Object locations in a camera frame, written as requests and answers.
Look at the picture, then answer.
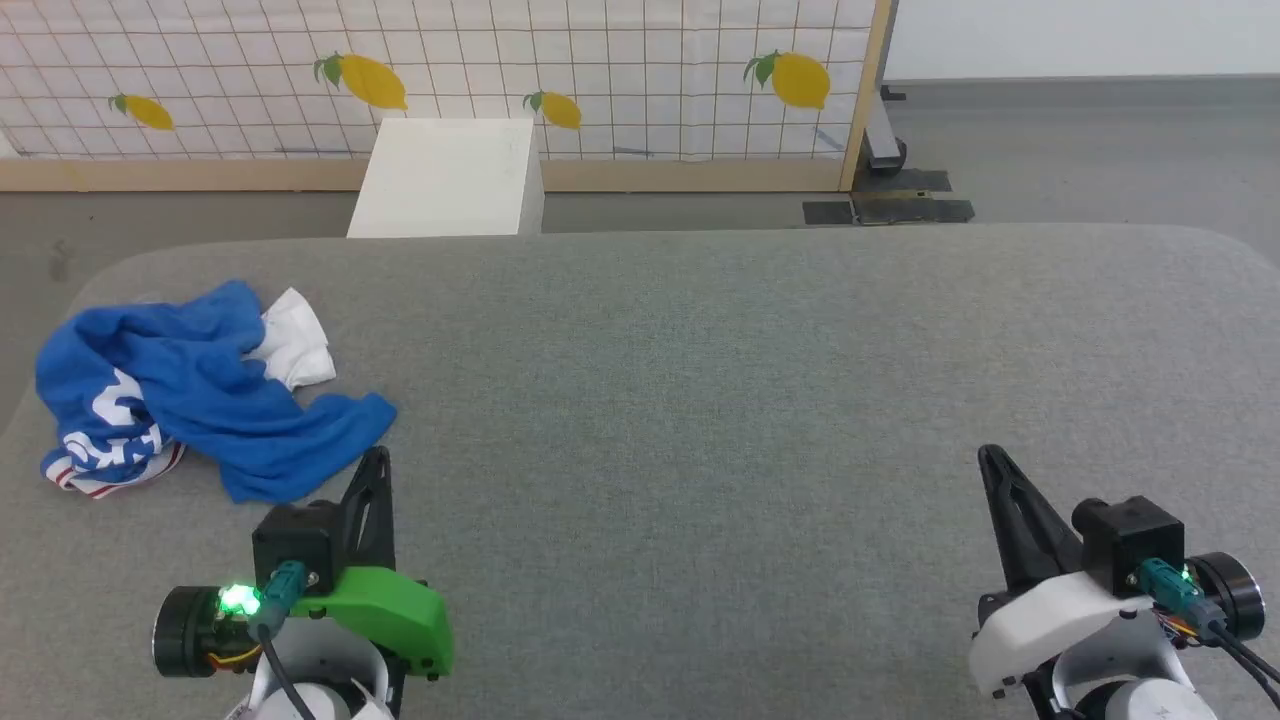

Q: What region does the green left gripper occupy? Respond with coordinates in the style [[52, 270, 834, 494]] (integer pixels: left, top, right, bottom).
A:
[[152, 446, 455, 682]]

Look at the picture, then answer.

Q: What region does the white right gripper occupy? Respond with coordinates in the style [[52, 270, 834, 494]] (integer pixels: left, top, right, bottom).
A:
[[967, 444, 1267, 699]]

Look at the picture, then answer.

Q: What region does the blue shirt with white print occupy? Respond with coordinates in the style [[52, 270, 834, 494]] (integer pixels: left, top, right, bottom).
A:
[[36, 279, 399, 505]]

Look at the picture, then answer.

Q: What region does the white rectangular box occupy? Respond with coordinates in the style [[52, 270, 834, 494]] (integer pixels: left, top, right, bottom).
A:
[[347, 117, 546, 239]]

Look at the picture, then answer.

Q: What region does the grey fabric sofa cushion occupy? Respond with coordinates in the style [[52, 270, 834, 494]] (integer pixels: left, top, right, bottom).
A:
[[0, 222, 1280, 720]]

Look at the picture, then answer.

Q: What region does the grey metal stand leg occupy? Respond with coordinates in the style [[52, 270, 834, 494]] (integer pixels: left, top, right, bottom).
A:
[[864, 85, 909, 173]]

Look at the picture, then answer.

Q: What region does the lemon print partition panel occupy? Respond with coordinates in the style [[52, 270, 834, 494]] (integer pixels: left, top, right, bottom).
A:
[[0, 0, 894, 193]]

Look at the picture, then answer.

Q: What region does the black left camera cable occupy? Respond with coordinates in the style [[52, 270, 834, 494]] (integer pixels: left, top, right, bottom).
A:
[[248, 560, 323, 720]]

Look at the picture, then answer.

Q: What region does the dark floor base plate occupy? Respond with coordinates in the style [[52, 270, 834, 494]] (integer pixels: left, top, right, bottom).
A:
[[850, 168, 976, 226]]

